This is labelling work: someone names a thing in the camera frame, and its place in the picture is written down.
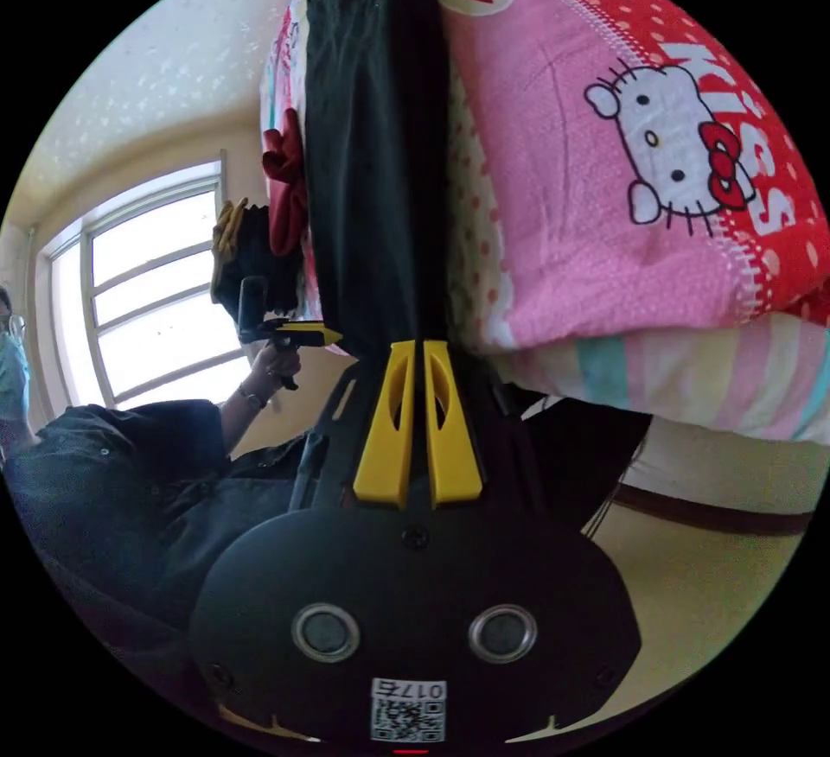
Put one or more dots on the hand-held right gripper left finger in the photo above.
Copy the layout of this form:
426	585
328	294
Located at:
384	446

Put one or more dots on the window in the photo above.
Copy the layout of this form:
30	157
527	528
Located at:
155	264

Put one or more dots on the person's body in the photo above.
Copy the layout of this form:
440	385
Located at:
130	498

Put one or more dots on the person's left hand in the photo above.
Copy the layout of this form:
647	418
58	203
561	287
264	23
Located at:
272	371

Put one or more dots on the pile of clothes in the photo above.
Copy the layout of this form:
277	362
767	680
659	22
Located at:
286	187

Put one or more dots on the bed with printed pink quilt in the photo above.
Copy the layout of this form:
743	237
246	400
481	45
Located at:
551	57

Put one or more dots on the person's left forearm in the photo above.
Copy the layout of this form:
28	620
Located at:
241	420

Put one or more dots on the black pants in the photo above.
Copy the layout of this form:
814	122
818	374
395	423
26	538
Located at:
376	154

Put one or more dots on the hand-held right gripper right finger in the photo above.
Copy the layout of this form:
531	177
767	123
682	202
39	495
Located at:
454	465

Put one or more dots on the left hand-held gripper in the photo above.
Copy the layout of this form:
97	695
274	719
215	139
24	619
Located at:
264	329

